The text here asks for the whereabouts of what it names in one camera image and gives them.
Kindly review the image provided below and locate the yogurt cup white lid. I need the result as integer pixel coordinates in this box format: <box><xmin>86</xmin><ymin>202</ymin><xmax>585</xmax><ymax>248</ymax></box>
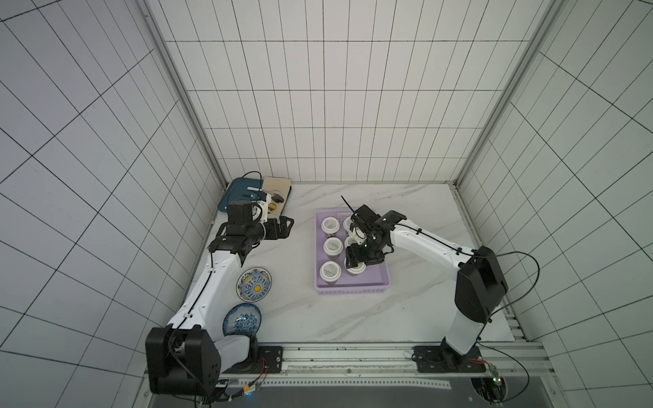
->
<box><xmin>321</xmin><ymin>217</ymin><xmax>340</xmax><ymax>238</ymax></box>
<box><xmin>319</xmin><ymin>261</ymin><xmax>342</xmax><ymax>286</ymax></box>
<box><xmin>345</xmin><ymin>263</ymin><xmax>367</xmax><ymax>276</ymax></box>
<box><xmin>343</xmin><ymin>217</ymin><xmax>353</xmax><ymax>234</ymax></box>
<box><xmin>323</xmin><ymin>236</ymin><xmax>345</xmax><ymax>261</ymax></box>
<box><xmin>345</xmin><ymin>236</ymin><xmax>357</xmax><ymax>248</ymax></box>

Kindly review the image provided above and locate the purple perforated plastic basket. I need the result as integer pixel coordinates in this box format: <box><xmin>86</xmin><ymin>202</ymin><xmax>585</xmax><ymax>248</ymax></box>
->
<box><xmin>314</xmin><ymin>208</ymin><xmax>390</xmax><ymax>295</ymax></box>

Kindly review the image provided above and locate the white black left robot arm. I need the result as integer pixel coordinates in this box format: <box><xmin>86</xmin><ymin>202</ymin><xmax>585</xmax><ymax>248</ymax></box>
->
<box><xmin>145</xmin><ymin>216</ymin><xmax>294</xmax><ymax>402</ymax></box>

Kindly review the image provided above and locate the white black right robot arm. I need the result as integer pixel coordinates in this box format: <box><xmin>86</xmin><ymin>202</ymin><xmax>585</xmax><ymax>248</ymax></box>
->
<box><xmin>346</xmin><ymin>205</ymin><xmax>508</xmax><ymax>360</ymax></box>

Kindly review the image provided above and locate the dark teal tray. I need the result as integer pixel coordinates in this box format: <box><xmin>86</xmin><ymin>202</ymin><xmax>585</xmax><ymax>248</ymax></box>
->
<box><xmin>219</xmin><ymin>178</ymin><xmax>263</xmax><ymax>213</ymax></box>

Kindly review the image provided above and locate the yellow blue patterned plate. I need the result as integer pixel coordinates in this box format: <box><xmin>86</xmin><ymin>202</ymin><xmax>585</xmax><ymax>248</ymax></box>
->
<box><xmin>236</xmin><ymin>268</ymin><xmax>273</xmax><ymax>303</ymax></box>

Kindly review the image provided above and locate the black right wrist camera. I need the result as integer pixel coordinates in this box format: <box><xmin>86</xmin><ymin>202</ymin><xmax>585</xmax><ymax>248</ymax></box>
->
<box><xmin>351</xmin><ymin>205</ymin><xmax>383</xmax><ymax>241</ymax></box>

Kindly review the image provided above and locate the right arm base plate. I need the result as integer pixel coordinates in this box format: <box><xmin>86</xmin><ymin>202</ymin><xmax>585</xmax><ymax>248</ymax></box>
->
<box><xmin>412</xmin><ymin>345</ymin><xmax>486</xmax><ymax>374</ymax></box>

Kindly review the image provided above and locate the aluminium rail frame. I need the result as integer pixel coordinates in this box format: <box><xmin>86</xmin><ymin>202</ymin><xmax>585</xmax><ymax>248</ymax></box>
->
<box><xmin>220</xmin><ymin>341</ymin><xmax>568</xmax><ymax>407</ymax></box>

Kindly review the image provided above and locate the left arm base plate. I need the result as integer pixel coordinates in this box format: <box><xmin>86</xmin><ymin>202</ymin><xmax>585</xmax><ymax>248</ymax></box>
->
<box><xmin>224</xmin><ymin>346</ymin><xmax>283</xmax><ymax>374</ymax></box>

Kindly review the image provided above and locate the black base cable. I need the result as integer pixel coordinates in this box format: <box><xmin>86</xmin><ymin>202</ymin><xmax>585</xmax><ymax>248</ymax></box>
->
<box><xmin>172</xmin><ymin>389</ymin><xmax>228</xmax><ymax>408</ymax></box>

